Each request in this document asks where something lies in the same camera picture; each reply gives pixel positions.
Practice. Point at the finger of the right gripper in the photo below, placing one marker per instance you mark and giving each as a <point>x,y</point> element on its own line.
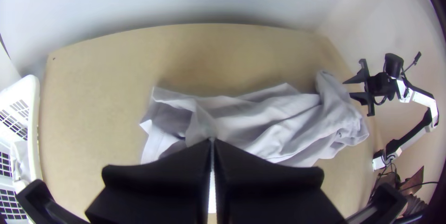
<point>360,97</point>
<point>357,78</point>

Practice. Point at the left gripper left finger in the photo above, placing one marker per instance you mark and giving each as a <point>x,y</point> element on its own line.
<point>156,189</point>

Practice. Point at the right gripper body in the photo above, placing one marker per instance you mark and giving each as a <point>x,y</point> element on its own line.
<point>379,86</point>

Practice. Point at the heap of clothes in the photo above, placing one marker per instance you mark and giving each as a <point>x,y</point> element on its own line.
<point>21,161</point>

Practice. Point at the grey t-shirt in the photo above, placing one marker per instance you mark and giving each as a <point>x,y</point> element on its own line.
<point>271,123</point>

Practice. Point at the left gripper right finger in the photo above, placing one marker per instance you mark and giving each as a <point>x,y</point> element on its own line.
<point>271,192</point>

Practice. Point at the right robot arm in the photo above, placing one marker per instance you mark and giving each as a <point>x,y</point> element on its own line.
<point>420,100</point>

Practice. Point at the white laundry basket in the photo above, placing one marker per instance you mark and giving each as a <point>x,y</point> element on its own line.
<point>21,88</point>

